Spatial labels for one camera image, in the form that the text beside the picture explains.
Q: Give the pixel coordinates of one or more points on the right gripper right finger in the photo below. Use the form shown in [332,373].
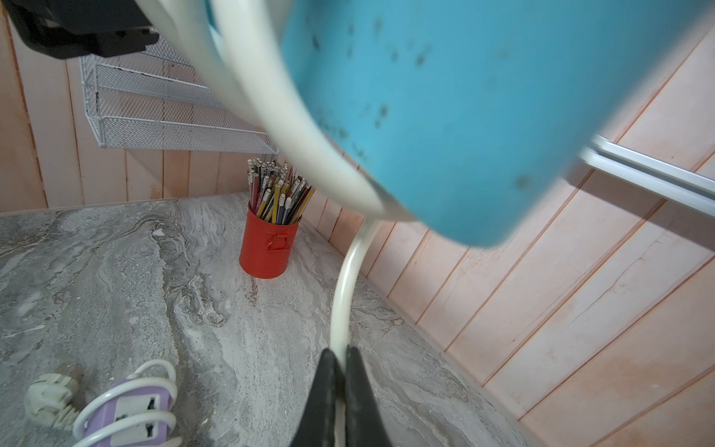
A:
[364,424]

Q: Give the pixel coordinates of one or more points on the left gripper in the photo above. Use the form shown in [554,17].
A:
[68,29]

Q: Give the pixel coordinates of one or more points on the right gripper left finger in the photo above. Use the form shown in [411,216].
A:
[317,424]

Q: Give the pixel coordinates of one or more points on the teal power strip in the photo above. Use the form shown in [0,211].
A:
[467,112]

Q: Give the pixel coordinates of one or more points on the purple power strip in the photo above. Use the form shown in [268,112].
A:
[134,412]

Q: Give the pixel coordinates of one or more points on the red pencil cup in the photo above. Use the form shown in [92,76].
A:
[266,247]

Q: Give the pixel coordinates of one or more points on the bundle of pencils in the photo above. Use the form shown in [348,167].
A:
[278,194]

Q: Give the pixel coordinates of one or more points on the white wire mesh shelf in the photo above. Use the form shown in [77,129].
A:
[154,99]

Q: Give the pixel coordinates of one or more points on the horizontal aluminium wall rail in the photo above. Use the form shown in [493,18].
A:
[686,188]

